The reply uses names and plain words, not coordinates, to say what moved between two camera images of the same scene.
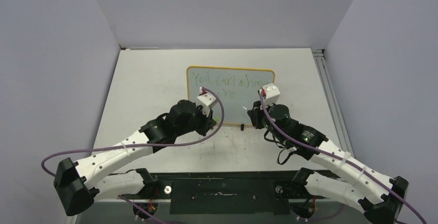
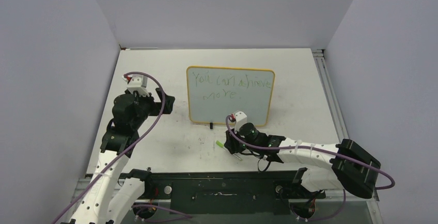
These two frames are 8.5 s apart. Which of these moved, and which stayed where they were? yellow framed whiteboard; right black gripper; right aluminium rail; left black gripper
Moved: right black gripper; left black gripper
Stayed: yellow framed whiteboard; right aluminium rail
